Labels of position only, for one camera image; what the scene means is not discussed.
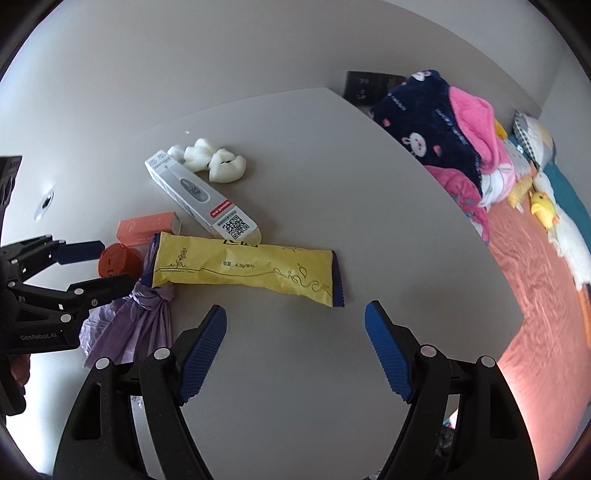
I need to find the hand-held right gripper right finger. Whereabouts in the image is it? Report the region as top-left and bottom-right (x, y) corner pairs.
(365, 300), (541, 480)

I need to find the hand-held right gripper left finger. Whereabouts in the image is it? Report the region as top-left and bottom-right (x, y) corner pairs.
(52, 305), (228, 480)

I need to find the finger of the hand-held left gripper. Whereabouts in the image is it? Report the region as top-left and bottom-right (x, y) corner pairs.
(0, 234), (106, 289)
(7, 273), (137, 324)

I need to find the orange plastic cap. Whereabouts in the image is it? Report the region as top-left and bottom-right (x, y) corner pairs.
(97, 244), (144, 280)

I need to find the purple plastic bag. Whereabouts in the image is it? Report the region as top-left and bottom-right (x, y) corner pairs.
(79, 233), (176, 370)

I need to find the yellow packet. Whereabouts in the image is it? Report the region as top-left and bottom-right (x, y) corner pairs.
(151, 232), (346, 308)

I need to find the small pink box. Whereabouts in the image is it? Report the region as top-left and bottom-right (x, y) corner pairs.
(115, 211), (182, 245)

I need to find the white thermometer box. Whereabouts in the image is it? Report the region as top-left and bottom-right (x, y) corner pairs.
(144, 148), (263, 244)

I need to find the pink bed sheet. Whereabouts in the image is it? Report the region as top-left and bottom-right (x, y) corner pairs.
(480, 166), (591, 457)

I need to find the pink floral cloth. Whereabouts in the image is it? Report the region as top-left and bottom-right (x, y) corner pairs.
(425, 165), (490, 243)

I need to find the white printed cloth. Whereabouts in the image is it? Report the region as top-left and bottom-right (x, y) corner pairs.
(480, 165), (516, 207)

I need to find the yellow knitted toy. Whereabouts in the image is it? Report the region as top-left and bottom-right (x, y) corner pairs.
(505, 178), (532, 213)

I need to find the yellow duck plush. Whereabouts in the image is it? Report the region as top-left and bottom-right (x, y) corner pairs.
(529, 190), (561, 230)

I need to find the white goose plush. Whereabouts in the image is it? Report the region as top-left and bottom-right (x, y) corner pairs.
(533, 173), (591, 291)

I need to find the navy printed blanket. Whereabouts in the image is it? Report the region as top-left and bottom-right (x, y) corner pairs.
(370, 69), (483, 197)

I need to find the teal blanket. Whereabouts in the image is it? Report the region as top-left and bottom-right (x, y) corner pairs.
(505, 134), (591, 241)

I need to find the pink fleece blanket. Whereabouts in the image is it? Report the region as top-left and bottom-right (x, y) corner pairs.
(450, 87), (515, 185)

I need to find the plaid pillow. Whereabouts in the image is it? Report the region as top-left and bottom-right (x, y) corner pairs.
(513, 110), (557, 174)

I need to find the silver cable grommet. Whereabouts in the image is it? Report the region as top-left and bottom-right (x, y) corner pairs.
(34, 191), (55, 220)

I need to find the black wall socket panel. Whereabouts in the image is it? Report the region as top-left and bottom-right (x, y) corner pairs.
(344, 70), (407, 106)

